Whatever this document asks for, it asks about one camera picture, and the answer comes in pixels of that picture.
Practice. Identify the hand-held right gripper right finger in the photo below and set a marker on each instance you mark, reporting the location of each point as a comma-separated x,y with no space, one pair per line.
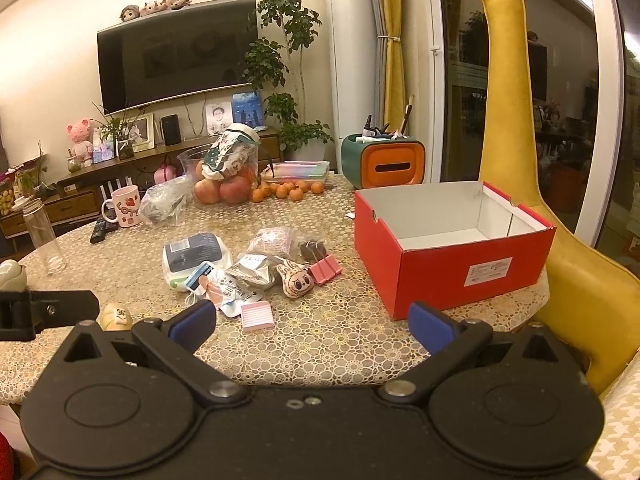
430,325

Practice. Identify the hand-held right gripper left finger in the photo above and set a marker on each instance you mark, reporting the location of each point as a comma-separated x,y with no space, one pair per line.
192,322

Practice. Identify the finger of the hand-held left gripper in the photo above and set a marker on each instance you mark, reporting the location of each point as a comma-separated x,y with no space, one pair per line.
65,310

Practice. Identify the white face mask packet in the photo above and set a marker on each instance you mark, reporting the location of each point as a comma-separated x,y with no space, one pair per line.
225,295

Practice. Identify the red cardboard box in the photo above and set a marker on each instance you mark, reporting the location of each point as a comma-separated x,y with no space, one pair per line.
440,270

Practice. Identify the white blue tissue pack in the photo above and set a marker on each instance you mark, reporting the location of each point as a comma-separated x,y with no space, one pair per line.
192,257

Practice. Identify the pink sticky note pad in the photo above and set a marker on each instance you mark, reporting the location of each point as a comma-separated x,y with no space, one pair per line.
257,317

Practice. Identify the silver foil snack packet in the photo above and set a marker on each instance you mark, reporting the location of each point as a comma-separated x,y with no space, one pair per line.
252,270

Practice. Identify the purple white bread packet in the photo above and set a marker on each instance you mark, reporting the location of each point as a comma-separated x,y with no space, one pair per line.
272,241

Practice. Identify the pink binder clip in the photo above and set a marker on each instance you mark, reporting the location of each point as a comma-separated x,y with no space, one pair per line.
325,270

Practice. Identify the bag of black binder clips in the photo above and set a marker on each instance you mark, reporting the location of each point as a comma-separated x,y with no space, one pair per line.
312,250

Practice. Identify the gold lace-patterned desktop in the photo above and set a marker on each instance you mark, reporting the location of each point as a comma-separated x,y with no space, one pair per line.
320,340

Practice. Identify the cream ceramic teapot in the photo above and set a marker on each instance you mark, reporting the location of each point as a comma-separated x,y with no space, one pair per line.
11,275

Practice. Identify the small cream figurine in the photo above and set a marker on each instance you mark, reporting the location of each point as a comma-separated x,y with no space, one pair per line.
116,316

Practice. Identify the clear glass bottle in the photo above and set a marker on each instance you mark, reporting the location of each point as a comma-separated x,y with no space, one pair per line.
45,240

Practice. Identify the black remote control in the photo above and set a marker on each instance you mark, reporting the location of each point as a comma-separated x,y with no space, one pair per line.
102,231

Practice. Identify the wooden television cabinet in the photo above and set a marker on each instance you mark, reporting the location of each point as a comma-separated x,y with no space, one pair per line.
80,205

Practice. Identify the white mug with pink print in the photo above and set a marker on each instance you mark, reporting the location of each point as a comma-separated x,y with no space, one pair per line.
127,207

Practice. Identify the clear plastic bag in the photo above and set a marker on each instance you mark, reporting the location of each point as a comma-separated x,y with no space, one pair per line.
165,202

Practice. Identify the red apple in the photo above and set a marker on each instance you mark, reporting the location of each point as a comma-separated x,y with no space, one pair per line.
235,191
207,192

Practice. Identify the thin-stemmed potted plant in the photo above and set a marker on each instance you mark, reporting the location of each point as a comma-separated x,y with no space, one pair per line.
30,180

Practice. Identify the small green vase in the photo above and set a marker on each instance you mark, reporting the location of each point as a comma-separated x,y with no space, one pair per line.
74,164

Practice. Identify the pink small bag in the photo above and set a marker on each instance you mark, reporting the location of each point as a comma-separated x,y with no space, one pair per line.
165,172

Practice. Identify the clear plastic container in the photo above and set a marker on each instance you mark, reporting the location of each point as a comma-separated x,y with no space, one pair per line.
187,165

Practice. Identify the pile of tangerines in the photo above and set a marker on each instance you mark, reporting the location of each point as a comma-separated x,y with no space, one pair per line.
285,191

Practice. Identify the small pastel picture card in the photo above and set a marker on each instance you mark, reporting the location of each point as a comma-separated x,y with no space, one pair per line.
103,150

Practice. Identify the green orange tissue box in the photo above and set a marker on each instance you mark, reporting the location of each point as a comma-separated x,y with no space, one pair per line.
390,165

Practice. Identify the pink plush pig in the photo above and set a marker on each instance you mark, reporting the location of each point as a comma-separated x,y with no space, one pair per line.
80,140

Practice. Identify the potted orchid plant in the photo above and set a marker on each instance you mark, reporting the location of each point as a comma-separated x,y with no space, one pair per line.
122,145

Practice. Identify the flat clear plastic case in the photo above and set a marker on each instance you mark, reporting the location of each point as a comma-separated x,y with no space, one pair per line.
300,171

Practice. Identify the glass sliding door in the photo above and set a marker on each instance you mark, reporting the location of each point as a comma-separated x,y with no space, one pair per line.
462,135

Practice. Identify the black speaker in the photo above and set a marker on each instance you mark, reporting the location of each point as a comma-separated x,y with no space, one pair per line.
170,130

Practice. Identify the portrait photo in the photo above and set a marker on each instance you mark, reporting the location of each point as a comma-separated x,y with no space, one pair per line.
220,117

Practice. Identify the dark dropper bottle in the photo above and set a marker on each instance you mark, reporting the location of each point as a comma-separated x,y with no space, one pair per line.
368,126

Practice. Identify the wooden calligraphy brush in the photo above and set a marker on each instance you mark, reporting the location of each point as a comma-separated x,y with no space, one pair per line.
406,117

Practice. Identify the blue picture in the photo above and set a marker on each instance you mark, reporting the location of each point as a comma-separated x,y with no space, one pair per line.
247,107

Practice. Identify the yellow giraffe chair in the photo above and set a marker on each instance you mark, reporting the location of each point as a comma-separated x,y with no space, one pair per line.
505,85

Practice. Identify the black television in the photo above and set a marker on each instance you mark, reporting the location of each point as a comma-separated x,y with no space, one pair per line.
175,55

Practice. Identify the white standing air conditioner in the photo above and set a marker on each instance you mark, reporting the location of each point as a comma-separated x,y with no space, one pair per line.
350,60

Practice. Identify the small plush doll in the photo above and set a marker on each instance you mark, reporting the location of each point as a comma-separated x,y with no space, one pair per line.
160,5
130,13
147,8
177,0

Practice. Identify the yellow curtain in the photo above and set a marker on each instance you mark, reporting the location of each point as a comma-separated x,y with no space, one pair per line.
395,10

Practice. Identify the tall green potted tree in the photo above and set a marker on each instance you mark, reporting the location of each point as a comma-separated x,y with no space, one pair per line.
280,10

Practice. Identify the white photo frame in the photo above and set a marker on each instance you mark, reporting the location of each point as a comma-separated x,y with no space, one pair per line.
140,132

